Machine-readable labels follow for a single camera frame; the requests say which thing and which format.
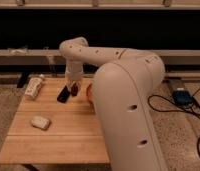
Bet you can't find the ceramic bowl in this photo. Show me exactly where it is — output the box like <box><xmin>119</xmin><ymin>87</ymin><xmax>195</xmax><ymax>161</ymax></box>
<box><xmin>86</xmin><ymin>83</ymin><xmax>93</xmax><ymax>104</ymax></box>

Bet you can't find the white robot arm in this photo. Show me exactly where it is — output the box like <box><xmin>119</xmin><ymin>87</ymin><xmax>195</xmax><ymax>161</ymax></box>
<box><xmin>59</xmin><ymin>37</ymin><xmax>168</xmax><ymax>171</ymax></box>

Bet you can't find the black cable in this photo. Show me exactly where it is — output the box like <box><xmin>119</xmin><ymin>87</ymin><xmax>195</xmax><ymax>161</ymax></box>
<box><xmin>147</xmin><ymin>79</ymin><xmax>200</xmax><ymax>168</ymax></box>

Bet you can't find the blue power adapter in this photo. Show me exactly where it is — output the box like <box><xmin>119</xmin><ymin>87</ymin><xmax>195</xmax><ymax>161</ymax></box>
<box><xmin>172</xmin><ymin>90</ymin><xmax>192</xmax><ymax>106</ymax></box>

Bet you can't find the wooden table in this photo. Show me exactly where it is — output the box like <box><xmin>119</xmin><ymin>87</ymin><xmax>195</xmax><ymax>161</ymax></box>
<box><xmin>0</xmin><ymin>78</ymin><xmax>109</xmax><ymax>164</ymax></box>

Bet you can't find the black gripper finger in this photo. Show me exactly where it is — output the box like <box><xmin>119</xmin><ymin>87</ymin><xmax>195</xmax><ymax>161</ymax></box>
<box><xmin>70</xmin><ymin>82</ymin><xmax>79</xmax><ymax>98</ymax></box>
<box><xmin>57</xmin><ymin>87</ymin><xmax>70</xmax><ymax>103</ymax></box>

